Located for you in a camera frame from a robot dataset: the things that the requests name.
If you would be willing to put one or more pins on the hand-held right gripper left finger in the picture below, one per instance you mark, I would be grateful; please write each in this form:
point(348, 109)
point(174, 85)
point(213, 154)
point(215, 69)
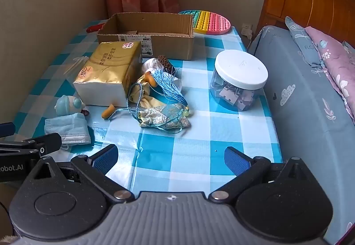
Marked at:
point(106, 160)

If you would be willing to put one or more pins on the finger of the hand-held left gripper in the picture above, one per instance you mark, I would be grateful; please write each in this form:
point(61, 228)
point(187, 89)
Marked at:
point(7, 129)
point(47, 142)

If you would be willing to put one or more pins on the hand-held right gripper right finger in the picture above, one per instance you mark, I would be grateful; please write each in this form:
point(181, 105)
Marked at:
point(234, 160)

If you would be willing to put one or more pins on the blue face mask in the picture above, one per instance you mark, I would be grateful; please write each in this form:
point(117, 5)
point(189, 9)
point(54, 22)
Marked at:
point(66, 124)

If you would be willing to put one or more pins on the small blue capped figurine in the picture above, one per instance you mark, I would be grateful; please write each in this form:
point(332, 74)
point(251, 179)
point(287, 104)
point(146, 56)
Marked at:
point(68, 104)

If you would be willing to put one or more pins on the brocade sachet with blue tassel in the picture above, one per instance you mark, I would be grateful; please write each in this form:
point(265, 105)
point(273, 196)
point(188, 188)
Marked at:
point(163, 116)

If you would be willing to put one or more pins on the yellow cloth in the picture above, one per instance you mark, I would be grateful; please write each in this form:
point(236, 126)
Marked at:
point(138, 93)

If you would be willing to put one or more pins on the gold tissue pack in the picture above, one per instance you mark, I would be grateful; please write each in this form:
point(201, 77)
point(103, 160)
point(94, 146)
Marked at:
point(108, 72)

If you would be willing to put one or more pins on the brown cardboard box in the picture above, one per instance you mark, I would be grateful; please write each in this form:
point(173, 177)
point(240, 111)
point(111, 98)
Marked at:
point(166, 45)

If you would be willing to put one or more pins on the white face mask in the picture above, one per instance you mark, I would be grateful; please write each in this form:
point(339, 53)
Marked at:
point(79, 138)

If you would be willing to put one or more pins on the blue checkered tablecloth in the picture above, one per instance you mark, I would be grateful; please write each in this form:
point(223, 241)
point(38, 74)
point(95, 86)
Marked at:
point(194, 136)

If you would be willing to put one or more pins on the pile of binder clips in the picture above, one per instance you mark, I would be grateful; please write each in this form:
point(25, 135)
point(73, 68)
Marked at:
point(235, 97)

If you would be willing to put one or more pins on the blue patterned bedsheet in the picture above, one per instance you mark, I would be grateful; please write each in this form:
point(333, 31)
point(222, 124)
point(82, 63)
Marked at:
point(305, 128)

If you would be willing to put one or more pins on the white cotton swabs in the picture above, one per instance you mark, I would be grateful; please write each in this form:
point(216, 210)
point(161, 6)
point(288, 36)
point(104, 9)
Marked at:
point(76, 64)

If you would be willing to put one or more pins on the clear jar with white lid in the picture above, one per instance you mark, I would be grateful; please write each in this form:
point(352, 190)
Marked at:
point(240, 68)

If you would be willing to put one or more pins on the white sock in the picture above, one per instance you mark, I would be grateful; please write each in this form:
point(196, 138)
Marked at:
point(151, 65)

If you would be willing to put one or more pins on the brown pine cone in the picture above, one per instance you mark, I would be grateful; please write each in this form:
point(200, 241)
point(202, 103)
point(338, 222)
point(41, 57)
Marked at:
point(165, 63)

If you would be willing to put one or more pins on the red plastic object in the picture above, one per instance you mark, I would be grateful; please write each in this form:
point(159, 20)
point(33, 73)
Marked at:
point(93, 29)

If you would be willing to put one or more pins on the white charger plug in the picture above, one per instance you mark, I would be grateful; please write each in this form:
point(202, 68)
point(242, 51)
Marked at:
point(246, 30)

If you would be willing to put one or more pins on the blue patterned pillow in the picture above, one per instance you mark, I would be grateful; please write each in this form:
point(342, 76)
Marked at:
point(302, 42)

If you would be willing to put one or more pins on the rainbow silicone bubble toy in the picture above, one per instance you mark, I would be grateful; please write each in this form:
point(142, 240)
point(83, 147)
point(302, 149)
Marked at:
point(210, 23)

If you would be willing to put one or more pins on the purple floral pillow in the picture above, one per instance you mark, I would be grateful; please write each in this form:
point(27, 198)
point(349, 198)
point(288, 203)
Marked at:
point(332, 59)

